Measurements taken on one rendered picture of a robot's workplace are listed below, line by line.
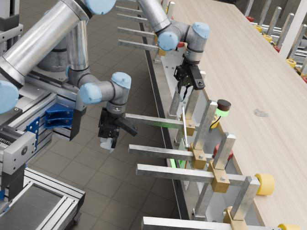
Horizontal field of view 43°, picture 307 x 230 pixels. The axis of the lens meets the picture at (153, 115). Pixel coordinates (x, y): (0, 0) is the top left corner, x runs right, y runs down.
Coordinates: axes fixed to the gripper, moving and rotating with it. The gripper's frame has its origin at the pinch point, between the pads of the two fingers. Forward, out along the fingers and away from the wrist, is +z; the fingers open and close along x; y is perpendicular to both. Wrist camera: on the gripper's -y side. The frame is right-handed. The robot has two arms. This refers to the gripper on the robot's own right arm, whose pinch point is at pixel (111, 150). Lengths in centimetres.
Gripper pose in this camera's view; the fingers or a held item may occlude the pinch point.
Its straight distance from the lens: 166.6
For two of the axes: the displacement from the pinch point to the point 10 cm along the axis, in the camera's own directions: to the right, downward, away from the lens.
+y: -9.7, -1.4, -2.0
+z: -2.2, 8.3, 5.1
